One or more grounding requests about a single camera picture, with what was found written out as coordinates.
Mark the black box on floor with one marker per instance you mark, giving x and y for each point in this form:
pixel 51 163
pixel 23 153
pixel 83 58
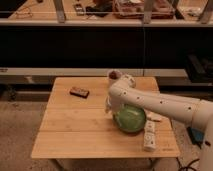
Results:
pixel 195 135

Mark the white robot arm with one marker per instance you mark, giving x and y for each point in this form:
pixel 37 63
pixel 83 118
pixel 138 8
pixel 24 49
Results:
pixel 194 112

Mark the wooden folding table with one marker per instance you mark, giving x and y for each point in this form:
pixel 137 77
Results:
pixel 80 131

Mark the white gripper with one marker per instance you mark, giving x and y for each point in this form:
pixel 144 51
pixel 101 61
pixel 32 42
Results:
pixel 112 105

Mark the brown rectangular block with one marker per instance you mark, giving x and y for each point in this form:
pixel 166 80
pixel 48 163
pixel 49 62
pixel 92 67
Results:
pixel 79 92

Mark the white crumpled cloth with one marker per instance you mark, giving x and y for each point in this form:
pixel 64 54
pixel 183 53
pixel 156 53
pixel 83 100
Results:
pixel 154 117

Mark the cluttered background shelf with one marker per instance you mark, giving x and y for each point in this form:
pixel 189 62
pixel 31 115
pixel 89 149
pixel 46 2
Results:
pixel 107 13

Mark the green ceramic bowl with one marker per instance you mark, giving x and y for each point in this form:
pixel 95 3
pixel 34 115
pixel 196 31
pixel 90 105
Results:
pixel 130 119

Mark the white cup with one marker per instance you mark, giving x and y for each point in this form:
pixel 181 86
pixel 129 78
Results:
pixel 113 75

